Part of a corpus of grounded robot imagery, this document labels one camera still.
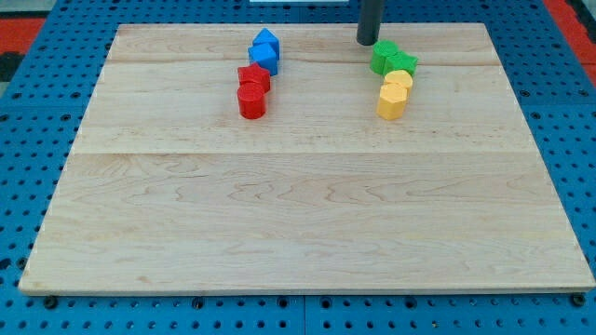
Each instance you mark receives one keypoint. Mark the green cylinder block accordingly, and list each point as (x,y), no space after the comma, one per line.
(382,50)

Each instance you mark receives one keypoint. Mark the green star block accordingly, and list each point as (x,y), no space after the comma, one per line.
(401,61)

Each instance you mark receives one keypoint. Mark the red star block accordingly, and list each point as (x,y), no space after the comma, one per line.
(255,74)

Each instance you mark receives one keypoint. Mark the red cylinder block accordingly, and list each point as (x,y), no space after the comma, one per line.
(251,100)

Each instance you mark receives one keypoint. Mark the yellow hexagon block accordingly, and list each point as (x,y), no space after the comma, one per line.
(392,101)

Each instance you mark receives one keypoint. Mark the blue cube block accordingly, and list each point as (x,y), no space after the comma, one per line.
(265,56)

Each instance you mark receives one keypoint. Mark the blue triangle block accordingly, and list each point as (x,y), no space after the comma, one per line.
(267,37)

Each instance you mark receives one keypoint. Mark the light wooden board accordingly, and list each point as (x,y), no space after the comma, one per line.
(168,191)

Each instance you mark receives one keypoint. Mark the yellow cylinder block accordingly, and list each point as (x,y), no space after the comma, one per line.
(399,77)

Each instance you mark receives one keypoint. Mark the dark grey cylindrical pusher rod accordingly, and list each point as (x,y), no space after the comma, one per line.
(370,18)

